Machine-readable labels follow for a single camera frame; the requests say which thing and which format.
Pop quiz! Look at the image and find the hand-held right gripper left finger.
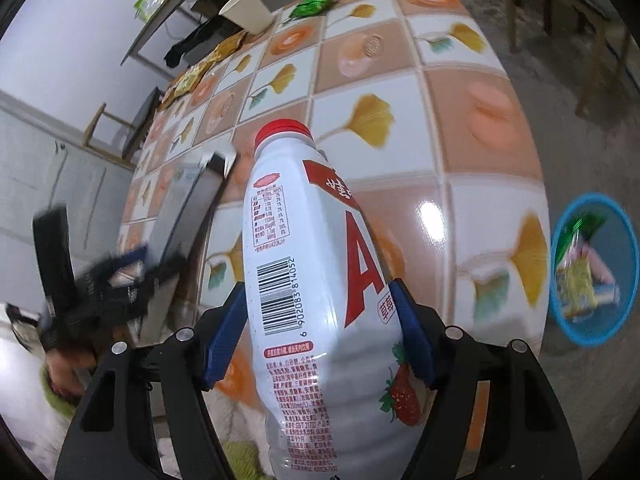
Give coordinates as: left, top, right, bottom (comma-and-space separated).
52, 282, 249, 480

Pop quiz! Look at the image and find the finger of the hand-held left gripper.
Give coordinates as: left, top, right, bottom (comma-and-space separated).
100, 255, 193, 321
75, 247, 151, 273

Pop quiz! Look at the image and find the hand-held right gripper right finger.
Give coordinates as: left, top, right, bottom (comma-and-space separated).
387, 277, 583, 480

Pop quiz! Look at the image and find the small grey box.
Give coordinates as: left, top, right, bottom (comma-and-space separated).
152, 150, 240, 273

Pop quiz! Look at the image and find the white bottle red cap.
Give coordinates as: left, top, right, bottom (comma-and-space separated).
241, 118, 433, 480

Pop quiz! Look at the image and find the yellow noodle snack packet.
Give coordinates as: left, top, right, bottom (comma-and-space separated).
556, 255, 599, 318

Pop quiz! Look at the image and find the blue plastic basket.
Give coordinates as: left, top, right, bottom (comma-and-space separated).
548, 191, 640, 346

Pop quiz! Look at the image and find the large green snack bag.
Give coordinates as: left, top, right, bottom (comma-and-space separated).
556, 212, 608, 261

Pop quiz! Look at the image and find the pink snack bag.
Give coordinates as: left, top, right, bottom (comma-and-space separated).
582, 242, 621, 306

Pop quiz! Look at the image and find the white door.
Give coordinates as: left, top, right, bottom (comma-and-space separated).
0, 90, 138, 311

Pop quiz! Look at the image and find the orange white snack packet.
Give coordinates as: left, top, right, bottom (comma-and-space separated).
156, 82, 181, 112

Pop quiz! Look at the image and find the pale yellow snack packet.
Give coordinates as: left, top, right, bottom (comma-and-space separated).
172, 59, 213, 97

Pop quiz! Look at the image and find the black cloth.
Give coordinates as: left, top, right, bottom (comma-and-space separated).
164, 19, 213, 68

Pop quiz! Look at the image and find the golden corn snack packet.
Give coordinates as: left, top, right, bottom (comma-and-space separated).
211, 31, 249, 64

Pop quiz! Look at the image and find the grey side table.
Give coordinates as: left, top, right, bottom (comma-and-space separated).
121, 0, 241, 66

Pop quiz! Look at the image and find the green white packet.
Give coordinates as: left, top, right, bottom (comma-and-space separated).
134, 0, 168, 22

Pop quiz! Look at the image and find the ginkgo print tablecloth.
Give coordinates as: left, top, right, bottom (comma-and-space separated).
117, 0, 548, 411

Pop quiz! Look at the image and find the white paper cup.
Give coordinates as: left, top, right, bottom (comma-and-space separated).
218, 0, 279, 34

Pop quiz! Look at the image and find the small green snack packet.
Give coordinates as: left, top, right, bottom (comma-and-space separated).
289, 0, 337, 19

